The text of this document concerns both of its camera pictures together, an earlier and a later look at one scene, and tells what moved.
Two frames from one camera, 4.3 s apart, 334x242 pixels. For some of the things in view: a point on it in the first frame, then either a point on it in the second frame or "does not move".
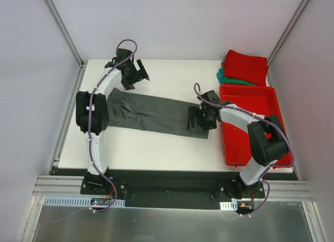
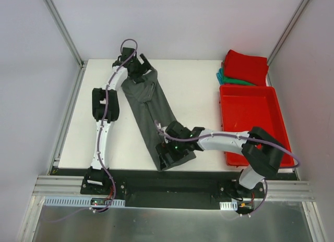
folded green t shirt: x=227 y=80 does not move
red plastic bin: x=261 y=100 does not move
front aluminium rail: x=66 y=186 does not move
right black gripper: x=195 y=118 → x=165 y=153
